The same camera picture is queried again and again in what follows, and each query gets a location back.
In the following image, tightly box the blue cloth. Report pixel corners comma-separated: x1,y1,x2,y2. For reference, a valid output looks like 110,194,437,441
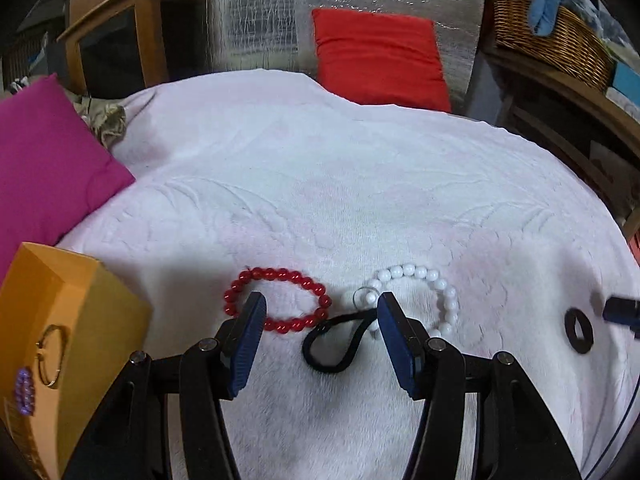
527,0,563,37

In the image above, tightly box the magenta pillow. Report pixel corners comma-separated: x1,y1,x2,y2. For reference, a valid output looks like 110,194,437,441
0,75,134,274

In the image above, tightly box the wicker basket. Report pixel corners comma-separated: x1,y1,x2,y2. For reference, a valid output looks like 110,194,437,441
492,0,614,92

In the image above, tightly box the purple bead bracelet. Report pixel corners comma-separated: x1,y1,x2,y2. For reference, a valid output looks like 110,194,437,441
13,366,36,417

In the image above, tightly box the silver bangle ring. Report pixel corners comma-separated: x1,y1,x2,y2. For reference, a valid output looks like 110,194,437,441
34,324,71,390

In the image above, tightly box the beige crumpled cloth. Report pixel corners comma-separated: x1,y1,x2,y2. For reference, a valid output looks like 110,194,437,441
72,96,126,151

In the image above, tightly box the wooden cabinet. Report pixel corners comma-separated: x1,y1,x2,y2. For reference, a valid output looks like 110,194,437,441
58,0,205,99

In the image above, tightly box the black hair tie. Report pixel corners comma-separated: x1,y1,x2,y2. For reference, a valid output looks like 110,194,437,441
300,308,380,375

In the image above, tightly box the white pearl bracelet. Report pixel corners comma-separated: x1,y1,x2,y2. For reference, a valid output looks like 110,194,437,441
351,262,460,338

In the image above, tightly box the wooden shelf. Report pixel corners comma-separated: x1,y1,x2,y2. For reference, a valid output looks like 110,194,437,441
483,44,639,218

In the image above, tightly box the red bead bracelet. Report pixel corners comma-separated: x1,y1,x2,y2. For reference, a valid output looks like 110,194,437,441
222,266,333,336

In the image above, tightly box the small red pillow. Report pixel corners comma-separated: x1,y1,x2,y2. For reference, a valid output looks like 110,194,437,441
311,8,451,113

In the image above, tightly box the silver foil insulation sheet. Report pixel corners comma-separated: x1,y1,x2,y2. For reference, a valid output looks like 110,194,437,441
204,0,490,111

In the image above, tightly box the white bed blanket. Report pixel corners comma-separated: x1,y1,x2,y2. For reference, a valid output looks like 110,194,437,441
62,70,639,479

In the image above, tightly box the orange cardboard tray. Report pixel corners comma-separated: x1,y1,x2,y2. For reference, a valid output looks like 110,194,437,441
1,243,152,479

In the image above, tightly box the black scrunchie ring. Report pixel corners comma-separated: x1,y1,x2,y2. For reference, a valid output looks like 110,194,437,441
563,306,596,356

